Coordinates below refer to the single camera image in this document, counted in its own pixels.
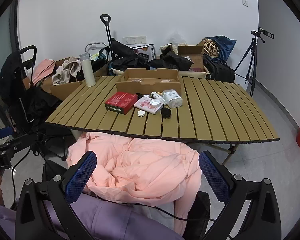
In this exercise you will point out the pink strawberry printed packet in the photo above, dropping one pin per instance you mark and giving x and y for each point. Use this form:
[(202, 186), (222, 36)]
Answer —
[(145, 105)]

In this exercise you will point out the black clothing pile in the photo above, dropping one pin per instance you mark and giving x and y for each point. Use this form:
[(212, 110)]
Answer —
[(171, 61)]

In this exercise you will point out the pink cloth jacket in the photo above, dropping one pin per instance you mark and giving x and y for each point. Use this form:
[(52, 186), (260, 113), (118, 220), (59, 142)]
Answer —
[(145, 170)]

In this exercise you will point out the woven wicker ball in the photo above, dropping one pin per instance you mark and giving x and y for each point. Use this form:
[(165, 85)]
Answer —
[(211, 48)]

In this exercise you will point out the purple garment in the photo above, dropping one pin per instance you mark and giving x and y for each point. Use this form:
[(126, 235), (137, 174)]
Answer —
[(115, 222)]

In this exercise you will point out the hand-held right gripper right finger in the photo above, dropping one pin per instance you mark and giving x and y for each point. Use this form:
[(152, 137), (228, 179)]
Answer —
[(213, 177)]

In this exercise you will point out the dark blue bag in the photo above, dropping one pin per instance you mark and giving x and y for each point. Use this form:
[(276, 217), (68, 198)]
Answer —
[(226, 46)]

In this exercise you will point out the white wall switch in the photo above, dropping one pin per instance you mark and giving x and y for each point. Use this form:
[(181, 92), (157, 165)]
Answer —
[(245, 2)]

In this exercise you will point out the black camera tripod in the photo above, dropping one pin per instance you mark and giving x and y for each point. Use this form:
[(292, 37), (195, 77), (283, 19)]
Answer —
[(251, 55)]

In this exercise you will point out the white plastic bag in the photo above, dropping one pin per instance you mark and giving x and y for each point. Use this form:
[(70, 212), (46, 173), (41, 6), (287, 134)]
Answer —
[(177, 38)]

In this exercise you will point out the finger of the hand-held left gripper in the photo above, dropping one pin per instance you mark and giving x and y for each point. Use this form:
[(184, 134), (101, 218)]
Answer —
[(7, 148), (1, 132)]

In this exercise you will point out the black hair claw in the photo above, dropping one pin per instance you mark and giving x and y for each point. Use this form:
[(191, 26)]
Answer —
[(166, 113)]

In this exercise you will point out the red box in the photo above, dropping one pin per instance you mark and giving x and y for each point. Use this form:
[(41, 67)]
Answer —
[(120, 103)]

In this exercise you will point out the small white tube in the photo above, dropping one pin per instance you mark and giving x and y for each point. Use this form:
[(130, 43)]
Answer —
[(156, 95)]

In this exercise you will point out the cardboard tray box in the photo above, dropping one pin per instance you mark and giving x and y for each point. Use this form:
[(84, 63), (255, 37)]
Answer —
[(150, 76)]

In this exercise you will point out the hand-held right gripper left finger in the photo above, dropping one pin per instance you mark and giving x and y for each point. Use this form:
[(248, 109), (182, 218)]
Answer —
[(81, 177)]

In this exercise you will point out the black suitcase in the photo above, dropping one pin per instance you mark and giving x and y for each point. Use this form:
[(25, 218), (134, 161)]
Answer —
[(220, 71)]

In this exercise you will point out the black fabric bag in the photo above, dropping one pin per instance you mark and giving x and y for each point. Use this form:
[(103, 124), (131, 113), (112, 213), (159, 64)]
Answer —
[(122, 51)]

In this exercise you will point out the small white round cap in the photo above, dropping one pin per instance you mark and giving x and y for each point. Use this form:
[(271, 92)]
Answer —
[(141, 113)]

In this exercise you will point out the beige clothes pile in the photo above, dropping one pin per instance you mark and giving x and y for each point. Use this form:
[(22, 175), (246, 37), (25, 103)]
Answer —
[(66, 71)]

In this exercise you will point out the black stroller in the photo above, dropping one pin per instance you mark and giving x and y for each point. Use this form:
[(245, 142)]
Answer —
[(20, 90)]

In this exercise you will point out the brown cardboard box with flaps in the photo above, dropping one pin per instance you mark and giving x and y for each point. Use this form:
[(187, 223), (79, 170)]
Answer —
[(193, 53)]

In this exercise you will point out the clear labelled plastic jar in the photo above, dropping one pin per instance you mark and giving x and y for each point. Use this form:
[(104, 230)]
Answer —
[(173, 98)]

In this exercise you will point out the white wall socket strip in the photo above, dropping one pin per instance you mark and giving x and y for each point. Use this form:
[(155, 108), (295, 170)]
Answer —
[(134, 40)]

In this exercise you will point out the white insulated bottle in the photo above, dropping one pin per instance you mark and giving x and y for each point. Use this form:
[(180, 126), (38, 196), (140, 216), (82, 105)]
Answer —
[(87, 68)]

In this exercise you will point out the pink bag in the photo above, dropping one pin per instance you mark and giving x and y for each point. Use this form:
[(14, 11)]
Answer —
[(43, 68)]

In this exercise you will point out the large brown cardboard box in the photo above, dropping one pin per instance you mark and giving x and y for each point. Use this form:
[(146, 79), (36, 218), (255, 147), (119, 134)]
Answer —
[(65, 90)]

